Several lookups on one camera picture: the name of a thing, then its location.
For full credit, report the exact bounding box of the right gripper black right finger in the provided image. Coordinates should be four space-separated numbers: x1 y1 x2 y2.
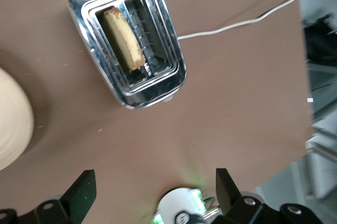
215 167 265 224

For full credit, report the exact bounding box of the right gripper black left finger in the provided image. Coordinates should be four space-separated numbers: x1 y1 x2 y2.
34 169 97 224

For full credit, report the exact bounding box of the round light wooden plate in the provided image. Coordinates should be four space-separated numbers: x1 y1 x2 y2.
0 67 35 171

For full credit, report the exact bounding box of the slice of brown bread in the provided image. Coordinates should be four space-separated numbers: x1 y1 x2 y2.
102 7 146 73

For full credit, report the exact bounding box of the chrome and cream toaster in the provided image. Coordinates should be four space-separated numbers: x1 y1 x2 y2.
67 0 187 110

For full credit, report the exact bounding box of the aluminium frame profile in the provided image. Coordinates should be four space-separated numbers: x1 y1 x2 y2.
304 118 337 201

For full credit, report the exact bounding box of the white toaster power cord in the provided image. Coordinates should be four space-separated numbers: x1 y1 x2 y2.
177 0 304 42

